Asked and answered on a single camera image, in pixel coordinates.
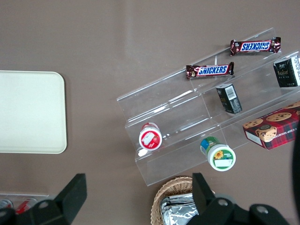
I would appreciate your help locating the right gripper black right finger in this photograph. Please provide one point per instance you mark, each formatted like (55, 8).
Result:
(206, 204)

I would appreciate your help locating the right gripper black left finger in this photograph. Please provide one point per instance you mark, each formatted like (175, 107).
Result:
(68, 199)

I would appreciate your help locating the light wicker basket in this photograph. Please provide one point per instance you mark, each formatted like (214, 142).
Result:
(173, 187)

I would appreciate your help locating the cream plastic tray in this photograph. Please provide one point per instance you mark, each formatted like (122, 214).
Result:
(30, 112)

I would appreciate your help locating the silver foil wrapped pack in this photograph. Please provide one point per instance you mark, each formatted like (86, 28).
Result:
(178, 211)

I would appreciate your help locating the clear acrylic bottle rack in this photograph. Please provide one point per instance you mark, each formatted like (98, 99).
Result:
(28, 195)

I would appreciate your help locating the green lid yogurt cup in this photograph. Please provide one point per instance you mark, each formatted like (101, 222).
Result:
(220, 157)

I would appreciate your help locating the red lid yogurt cup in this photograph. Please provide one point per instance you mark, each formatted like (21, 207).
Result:
(150, 139)

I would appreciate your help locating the clear acrylic stepped shelf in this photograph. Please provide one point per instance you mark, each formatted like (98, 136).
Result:
(178, 112)

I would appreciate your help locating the red tartan cookie box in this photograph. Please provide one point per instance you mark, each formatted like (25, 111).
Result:
(274, 129)

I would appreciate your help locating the small black drink carton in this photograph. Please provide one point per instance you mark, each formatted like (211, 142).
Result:
(286, 73)
(230, 99)

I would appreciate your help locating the Snickers chocolate bar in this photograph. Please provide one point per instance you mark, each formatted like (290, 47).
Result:
(255, 46)
(211, 70)

